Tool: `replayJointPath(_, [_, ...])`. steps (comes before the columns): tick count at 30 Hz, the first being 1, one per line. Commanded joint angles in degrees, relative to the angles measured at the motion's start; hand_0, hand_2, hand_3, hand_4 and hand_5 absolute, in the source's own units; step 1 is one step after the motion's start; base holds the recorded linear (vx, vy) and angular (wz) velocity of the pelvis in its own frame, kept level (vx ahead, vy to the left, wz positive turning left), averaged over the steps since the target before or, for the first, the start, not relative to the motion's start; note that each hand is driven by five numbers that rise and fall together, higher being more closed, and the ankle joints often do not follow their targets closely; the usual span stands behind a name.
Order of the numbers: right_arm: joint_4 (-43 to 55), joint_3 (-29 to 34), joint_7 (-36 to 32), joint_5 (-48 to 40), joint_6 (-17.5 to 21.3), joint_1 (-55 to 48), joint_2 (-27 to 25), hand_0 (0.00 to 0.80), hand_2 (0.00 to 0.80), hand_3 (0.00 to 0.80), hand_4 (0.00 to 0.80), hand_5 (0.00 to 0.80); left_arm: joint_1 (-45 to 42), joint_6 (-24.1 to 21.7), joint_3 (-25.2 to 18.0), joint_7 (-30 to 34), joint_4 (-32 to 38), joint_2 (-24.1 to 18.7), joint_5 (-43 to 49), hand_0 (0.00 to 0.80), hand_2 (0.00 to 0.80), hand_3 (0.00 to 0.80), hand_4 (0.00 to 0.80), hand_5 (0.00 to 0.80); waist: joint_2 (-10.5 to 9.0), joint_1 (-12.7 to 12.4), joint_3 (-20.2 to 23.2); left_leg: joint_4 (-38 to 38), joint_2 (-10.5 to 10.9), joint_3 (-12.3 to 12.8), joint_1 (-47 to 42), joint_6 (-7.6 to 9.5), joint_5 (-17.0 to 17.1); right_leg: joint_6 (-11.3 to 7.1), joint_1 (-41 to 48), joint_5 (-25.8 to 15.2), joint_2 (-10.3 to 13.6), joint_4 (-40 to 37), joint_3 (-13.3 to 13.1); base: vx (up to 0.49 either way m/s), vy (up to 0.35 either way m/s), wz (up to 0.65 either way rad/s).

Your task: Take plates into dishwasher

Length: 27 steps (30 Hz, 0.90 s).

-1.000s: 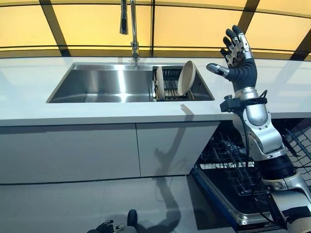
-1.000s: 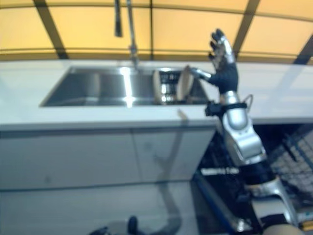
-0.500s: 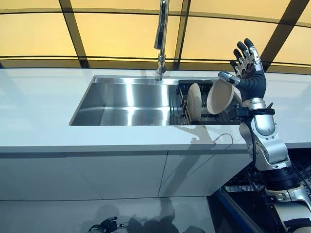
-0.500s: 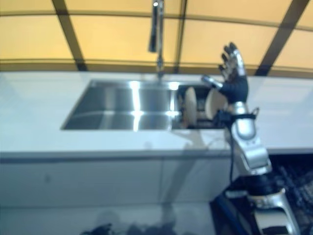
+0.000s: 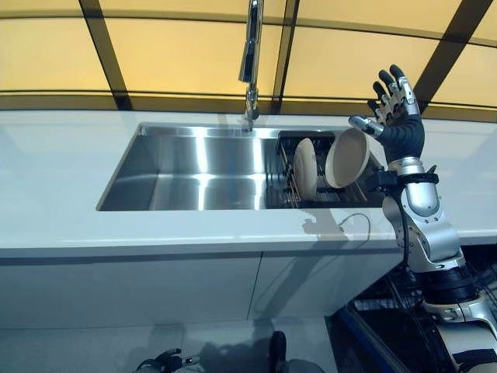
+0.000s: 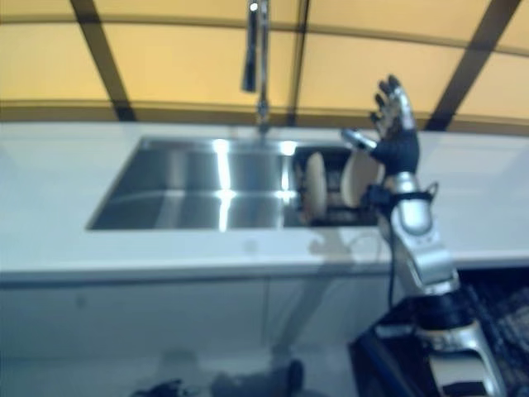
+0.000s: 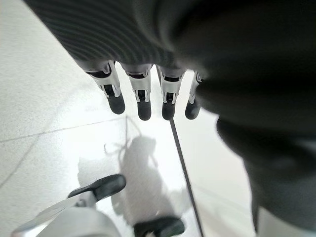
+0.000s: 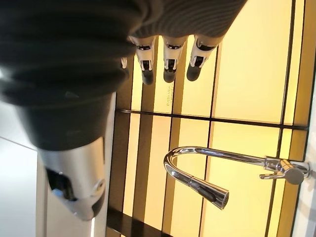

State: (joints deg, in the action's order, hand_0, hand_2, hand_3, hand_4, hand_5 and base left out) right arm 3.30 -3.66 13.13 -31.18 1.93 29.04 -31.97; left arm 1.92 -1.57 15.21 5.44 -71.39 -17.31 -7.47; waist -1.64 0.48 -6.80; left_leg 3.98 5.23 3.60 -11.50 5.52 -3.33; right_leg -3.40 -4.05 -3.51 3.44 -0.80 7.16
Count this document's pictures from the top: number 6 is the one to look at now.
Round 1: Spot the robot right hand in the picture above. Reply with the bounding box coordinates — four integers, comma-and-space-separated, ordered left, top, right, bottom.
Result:
341, 74, 421, 175

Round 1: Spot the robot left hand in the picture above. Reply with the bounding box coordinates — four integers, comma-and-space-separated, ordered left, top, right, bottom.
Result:
136, 378, 185, 397

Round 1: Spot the beige round plate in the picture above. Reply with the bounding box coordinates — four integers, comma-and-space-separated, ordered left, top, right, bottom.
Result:
303, 151, 328, 216
341, 146, 384, 206

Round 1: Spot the black dish drying rack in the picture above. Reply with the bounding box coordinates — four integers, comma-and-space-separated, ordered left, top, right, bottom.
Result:
291, 144, 379, 227

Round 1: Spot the chrome pull-down kitchen faucet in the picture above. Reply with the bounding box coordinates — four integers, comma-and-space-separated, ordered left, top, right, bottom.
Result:
241, 0, 272, 133

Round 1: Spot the stainless steel sink basin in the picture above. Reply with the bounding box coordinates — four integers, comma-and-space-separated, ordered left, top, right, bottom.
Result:
85, 135, 381, 232

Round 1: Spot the backlit yellow panelled window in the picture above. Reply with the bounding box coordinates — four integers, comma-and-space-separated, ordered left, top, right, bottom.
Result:
0, 0, 529, 129

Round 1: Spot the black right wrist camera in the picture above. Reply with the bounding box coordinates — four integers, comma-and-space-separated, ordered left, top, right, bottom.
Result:
363, 184, 392, 208

